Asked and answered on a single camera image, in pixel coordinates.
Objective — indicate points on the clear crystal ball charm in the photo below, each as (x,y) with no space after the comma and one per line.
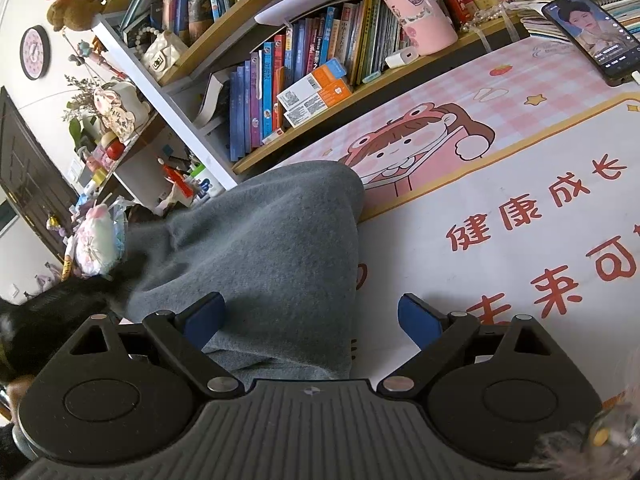
(617,435)

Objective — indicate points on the white floral figurine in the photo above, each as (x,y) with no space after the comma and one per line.
(122,110)

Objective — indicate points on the white bottle blue label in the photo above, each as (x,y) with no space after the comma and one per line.
(210,182)

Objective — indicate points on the pink printed tin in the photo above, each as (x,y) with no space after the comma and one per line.
(420,15)

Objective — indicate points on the light blue small box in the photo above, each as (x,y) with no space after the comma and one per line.
(372,78)

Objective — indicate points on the wooden white bookshelf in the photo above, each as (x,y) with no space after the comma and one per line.
(175,115)

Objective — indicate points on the pink wall clock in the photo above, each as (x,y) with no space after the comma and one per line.
(35,52)

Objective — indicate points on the pastel plush toy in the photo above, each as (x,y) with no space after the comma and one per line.
(97,240)

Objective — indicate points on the white charger plug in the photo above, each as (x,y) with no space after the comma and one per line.
(402,57)

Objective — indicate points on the pink cartoon table mat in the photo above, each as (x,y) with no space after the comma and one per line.
(500,170)

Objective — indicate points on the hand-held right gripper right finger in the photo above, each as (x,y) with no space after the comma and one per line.
(420,320)

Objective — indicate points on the dark bag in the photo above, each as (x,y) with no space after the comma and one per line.
(55,320)

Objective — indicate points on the red tassel ornament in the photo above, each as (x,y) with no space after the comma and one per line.
(176,177)

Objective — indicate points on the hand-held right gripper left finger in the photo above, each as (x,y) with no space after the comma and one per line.
(205,317)

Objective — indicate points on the dark wooden door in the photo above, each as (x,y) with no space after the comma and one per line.
(30,170)

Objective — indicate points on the grey fluffy pompom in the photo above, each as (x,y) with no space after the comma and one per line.
(565,452)

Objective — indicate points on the small red jar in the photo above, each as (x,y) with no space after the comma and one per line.
(115,149)

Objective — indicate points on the brown teddy bear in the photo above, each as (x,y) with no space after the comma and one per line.
(72,12)

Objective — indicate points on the white quilted handbag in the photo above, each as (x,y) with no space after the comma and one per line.
(162,55)

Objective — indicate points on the white side shelf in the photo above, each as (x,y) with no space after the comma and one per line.
(145,155)

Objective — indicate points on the grey pants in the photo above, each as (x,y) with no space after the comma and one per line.
(260,240)

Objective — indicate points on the black smartphone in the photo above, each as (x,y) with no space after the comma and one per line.
(590,35)

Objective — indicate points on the row of colourful books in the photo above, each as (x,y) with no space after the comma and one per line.
(260,100)

